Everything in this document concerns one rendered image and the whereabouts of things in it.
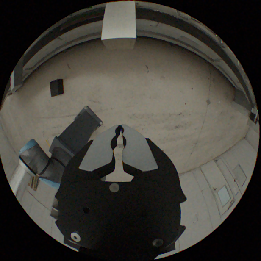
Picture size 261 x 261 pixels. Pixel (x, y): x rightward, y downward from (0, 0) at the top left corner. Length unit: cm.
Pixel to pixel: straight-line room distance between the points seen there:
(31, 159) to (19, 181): 16
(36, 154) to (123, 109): 91
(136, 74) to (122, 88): 21
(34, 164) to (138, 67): 113
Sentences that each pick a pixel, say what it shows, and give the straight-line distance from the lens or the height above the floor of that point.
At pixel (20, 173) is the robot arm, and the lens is 57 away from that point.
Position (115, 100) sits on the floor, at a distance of 96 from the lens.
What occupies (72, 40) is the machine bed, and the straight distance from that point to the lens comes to 110.
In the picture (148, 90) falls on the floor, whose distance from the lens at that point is 97.
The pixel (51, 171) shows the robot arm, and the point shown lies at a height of 79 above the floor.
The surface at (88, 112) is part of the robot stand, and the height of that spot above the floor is 3.
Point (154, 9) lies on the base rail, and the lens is 41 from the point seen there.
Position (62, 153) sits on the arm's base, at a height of 63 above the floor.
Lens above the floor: 93
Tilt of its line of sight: 58 degrees down
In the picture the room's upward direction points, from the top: 176 degrees clockwise
